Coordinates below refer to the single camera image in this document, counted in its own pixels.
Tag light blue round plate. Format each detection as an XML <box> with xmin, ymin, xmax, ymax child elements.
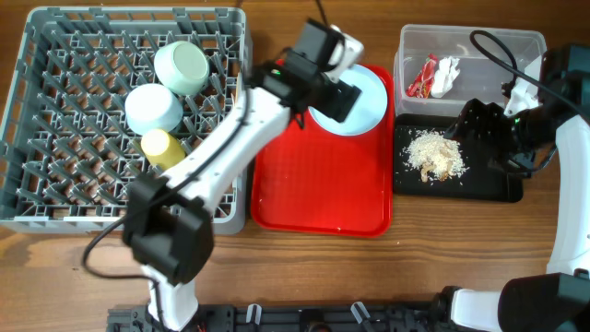
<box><xmin>310</xmin><ymin>65</ymin><xmax>388</xmax><ymax>136</ymax></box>

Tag rice and food scraps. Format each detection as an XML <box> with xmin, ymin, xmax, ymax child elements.
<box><xmin>400</xmin><ymin>129</ymin><xmax>469</xmax><ymax>184</ymax></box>

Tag red snack wrapper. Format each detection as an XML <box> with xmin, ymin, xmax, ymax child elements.
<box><xmin>406</xmin><ymin>53</ymin><xmax>438</xmax><ymax>99</ymax></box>

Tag pale green bowl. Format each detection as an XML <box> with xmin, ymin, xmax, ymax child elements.
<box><xmin>154</xmin><ymin>41</ymin><xmax>210</xmax><ymax>96</ymax></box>

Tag yellow plastic cup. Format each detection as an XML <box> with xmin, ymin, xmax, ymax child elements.
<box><xmin>140</xmin><ymin>129</ymin><xmax>186</xmax><ymax>171</ymax></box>

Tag light blue bowl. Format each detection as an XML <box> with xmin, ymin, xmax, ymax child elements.
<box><xmin>124</xmin><ymin>83</ymin><xmax>183</xmax><ymax>136</ymax></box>

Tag wooden chopstick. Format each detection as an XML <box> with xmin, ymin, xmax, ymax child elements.
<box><xmin>232</xmin><ymin>73</ymin><xmax>243</xmax><ymax>110</ymax></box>

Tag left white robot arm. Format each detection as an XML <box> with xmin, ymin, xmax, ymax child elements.
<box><xmin>122</xmin><ymin>19</ymin><xmax>364</xmax><ymax>331</ymax></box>

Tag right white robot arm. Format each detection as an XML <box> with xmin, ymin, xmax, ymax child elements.
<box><xmin>444</xmin><ymin>43</ymin><xmax>589</xmax><ymax>331</ymax></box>

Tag black waste tray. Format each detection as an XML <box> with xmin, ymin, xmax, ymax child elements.
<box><xmin>393</xmin><ymin>113</ymin><xmax>524</xmax><ymax>203</ymax></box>

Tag clear plastic waste bin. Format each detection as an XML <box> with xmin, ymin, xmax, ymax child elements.
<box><xmin>394</xmin><ymin>24</ymin><xmax>548</xmax><ymax>117</ymax></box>

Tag grey plastic dishwasher rack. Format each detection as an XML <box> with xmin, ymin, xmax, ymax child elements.
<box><xmin>1</xmin><ymin>6</ymin><xmax>253</xmax><ymax>233</ymax></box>

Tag crumpled white tissue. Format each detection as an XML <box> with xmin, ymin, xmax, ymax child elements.
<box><xmin>431</xmin><ymin>56</ymin><xmax>460</xmax><ymax>99</ymax></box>

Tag red plastic tray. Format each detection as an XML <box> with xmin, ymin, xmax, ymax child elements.
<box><xmin>250</xmin><ymin>58</ymin><xmax>395</xmax><ymax>239</ymax></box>

